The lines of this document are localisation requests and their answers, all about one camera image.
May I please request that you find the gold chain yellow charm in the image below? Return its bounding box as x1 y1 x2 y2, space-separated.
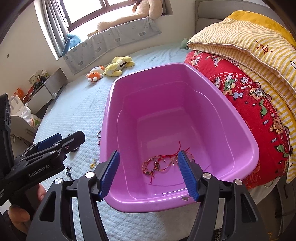
90 159 97 170

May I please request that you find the black cord pendant necklace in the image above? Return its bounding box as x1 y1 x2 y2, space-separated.
65 165 74 181

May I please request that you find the red yellow cord bracelet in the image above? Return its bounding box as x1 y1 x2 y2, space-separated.
141 140 195 184

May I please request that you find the person's left hand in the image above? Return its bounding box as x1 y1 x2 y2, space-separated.
8 184 46 234

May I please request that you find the white plastic bag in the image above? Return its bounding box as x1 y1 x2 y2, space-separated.
21 103 42 129

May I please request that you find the grey chair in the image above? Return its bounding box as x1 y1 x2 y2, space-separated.
11 115 37 146

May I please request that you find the light blue bed cover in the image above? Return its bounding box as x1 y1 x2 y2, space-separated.
33 41 280 241

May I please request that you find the grey white desk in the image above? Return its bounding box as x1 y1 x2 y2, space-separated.
26 68 67 115

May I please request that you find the white paper bag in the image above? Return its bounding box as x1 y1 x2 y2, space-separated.
9 95 24 116

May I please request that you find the orange plush toy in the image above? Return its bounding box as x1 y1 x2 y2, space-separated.
85 66 105 83

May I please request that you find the red patterned quilt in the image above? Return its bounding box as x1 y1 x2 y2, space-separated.
185 50 293 189

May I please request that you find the grey patterned window cloth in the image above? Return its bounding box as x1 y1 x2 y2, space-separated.
63 17 162 75

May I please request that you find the pink plastic tub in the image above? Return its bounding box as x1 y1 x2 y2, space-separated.
100 63 259 213

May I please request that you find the yellow plush toy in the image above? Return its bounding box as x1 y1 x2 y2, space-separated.
104 56 135 77

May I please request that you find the blue plush toy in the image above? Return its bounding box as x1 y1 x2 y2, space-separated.
61 34 81 56

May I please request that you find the grey curtain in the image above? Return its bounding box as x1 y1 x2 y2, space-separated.
34 1 69 60

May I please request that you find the green plush toy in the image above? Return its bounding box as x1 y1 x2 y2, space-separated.
180 38 189 50

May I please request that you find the large beige teddy bear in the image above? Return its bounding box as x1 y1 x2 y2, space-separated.
97 0 163 32

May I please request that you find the yellow striped quilt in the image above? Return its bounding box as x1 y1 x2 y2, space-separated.
187 11 295 183

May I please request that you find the grey bed headboard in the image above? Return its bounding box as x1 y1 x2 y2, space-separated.
195 0 284 33

